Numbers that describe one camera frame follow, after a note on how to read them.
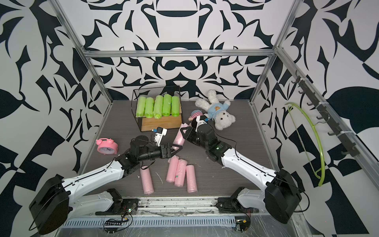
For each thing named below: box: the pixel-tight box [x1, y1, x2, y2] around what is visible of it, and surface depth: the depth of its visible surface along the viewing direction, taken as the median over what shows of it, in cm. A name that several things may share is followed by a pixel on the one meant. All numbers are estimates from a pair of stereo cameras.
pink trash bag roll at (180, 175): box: [174, 158, 188, 188], surface depth 84 cm
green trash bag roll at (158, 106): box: [153, 94, 164, 119], surface depth 91 cm
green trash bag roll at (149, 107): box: [144, 96, 155, 119], surface depth 91 cm
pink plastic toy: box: [95, 137, 118, 156], surface depth 88 cm
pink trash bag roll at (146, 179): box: [140, 165, 155, 195], surface depth 81 cm
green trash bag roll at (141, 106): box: [135, 95, 147, 118], surface depth 91 cm
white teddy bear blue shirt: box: [194, 89, 236, 131], surface depth 107 cm
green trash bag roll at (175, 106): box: [171, 95, 181, 118], surface depth 93 cm
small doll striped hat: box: [188, 109, 204, 121], surface depth 106 cm
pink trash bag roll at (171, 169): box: [166, 155, 180, 184], surface depth 85 cm
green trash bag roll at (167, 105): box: [162, 93, 172, 118], surface depth 93 cm
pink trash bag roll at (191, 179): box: [186, 164, 198, 194], surface depth 81 cm
